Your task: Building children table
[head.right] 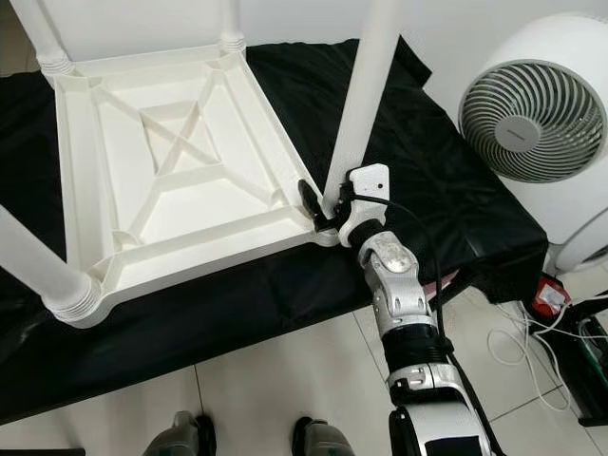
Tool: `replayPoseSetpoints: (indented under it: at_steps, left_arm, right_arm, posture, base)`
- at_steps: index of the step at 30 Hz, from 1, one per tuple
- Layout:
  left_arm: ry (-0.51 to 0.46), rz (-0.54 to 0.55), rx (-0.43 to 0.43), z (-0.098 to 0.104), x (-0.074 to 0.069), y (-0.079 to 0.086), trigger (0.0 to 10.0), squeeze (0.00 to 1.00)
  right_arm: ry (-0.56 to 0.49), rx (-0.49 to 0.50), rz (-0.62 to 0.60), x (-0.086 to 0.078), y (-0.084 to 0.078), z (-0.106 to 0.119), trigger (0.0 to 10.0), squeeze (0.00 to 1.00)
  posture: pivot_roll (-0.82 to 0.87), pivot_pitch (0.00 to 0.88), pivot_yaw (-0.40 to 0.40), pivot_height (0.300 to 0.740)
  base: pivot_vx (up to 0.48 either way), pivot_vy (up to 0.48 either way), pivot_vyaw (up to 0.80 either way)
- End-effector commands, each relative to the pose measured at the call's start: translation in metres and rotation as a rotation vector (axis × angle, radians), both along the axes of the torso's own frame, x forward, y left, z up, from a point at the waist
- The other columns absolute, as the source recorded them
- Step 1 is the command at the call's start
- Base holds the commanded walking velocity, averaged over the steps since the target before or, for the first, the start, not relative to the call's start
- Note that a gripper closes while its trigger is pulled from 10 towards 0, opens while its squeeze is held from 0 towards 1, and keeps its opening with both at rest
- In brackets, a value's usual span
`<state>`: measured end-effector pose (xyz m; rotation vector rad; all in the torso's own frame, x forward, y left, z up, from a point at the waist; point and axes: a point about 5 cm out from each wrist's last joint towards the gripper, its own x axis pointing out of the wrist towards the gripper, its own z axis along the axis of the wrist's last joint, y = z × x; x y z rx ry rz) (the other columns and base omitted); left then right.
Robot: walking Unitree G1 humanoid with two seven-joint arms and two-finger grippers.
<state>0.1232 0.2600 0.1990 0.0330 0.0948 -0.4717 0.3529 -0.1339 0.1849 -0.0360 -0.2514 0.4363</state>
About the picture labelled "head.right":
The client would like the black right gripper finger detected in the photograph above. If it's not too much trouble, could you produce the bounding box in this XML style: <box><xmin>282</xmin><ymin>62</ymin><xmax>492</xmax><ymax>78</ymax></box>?
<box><xmin>297</xmin><ymin>179</ymin><xmax>326</xmax><ymax>227</ymax></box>

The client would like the white plastic table top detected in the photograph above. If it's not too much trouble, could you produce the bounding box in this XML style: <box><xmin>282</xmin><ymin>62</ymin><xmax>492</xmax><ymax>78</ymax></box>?
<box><xmin>52</xmin><ymin>43</ymin><xmax>343</xmax><ymax>329</ymax></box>

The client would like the white plastic table leg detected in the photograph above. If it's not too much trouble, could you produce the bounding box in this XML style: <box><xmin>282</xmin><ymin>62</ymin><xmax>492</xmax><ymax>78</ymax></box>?
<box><xmin>220</xmin><ymin>0</ymin><xmax>246</xmax><ymax>53</ymax></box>
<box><xmin>323</xmin><ymin>0</ymin><xmax>402</xmax><ymax>205</ymax></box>
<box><xmin>36</xmin><ymin>0</ymin><xmax>75</xmax><ymax>77</ymax></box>
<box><xmin>0</xmin><ymin>204</ymin><xmax>105</xmax><ymax>324</ymax></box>

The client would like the black table cloth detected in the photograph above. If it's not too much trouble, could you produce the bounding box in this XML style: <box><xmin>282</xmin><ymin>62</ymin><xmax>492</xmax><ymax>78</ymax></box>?
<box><xmin>0</xmin><ymin>36</ymin><xmax>550</xmax><ymax>424</ymax></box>

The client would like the white floor fan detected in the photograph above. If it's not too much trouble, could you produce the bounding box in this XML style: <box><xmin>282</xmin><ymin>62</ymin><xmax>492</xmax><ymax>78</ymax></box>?
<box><xmin>458</xmin><ymin>11</ymin><xmax>608</xmax><ymax>276</ymax></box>

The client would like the grey robot right foot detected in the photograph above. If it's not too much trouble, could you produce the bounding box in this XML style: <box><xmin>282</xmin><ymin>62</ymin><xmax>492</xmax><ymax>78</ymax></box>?
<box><xmin>290</xmin><ymin>416</ymin><xmax>357</xmax><ymax>456</ymax></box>

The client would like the grey robot foot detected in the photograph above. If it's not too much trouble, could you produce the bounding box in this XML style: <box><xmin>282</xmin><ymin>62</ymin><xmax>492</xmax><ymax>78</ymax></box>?
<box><xmin>144</xmin><ymin>410</ymin><xmax>215</xmax><ymax>456</ymax></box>
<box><xmin>290</xmin><ymin>416</ymin><xmax>357</xmax><ymax>456</ymax></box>

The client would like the red object on floor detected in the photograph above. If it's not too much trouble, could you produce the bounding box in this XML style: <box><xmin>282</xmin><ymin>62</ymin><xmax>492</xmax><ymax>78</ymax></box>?
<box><xmin>532</xmin><ymin>277</ymin><xmax>573</xmax><ymax>319</ymax></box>

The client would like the grey robot left foot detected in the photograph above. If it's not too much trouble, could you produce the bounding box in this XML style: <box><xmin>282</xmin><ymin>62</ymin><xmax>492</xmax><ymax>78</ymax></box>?
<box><xmin>144</xmin><ymin>410</ymin><xmax>215</xmax><ymax>456</ymax></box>

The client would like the black storage crate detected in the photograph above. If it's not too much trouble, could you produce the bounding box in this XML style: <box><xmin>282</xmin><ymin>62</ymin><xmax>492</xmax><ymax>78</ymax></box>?
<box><xmin>559</xmin><ymin>318</ymin><xmax>608</xmax><ymax>427</ymax></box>

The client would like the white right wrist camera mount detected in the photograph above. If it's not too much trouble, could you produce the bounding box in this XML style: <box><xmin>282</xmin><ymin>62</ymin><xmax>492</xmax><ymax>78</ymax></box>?
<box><xmin>337</xmin><ymin>163</ymin><xmax>392</xmax><ymax>246</ymax></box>

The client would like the white floor cable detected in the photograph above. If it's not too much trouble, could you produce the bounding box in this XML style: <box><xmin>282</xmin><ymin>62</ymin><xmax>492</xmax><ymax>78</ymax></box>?
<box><xmin>484</xmin><ymin>299</ymin><xmax>608</xmax><ymax>414</ymax></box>

